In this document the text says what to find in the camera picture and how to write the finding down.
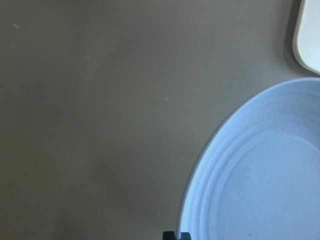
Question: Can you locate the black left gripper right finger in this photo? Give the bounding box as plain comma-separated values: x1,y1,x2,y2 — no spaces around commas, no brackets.
180,232,191,240

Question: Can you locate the cream rabbit tray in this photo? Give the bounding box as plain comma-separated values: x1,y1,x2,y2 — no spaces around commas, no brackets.
292,0,320,75

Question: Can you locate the blue round plate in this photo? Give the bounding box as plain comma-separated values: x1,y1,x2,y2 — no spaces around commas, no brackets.
176,77,320,240

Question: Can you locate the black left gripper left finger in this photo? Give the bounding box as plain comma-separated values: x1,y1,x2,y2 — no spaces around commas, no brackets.
162,231,175,240

